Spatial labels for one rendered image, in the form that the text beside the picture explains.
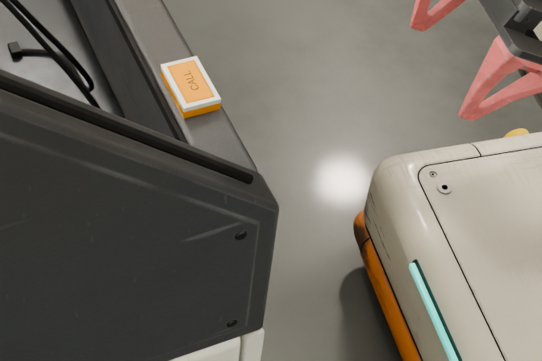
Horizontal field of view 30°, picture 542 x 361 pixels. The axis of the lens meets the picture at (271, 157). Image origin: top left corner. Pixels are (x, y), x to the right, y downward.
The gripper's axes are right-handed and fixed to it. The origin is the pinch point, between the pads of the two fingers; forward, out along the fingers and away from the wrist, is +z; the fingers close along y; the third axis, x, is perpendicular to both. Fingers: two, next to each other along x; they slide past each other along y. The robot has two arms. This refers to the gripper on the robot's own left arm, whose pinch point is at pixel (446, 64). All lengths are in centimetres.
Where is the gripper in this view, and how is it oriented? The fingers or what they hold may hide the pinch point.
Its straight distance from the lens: 76.2
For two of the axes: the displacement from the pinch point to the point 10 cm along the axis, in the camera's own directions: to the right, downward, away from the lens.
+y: 2.7, 7.4, -6.2
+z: -5.1, 6.6, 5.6
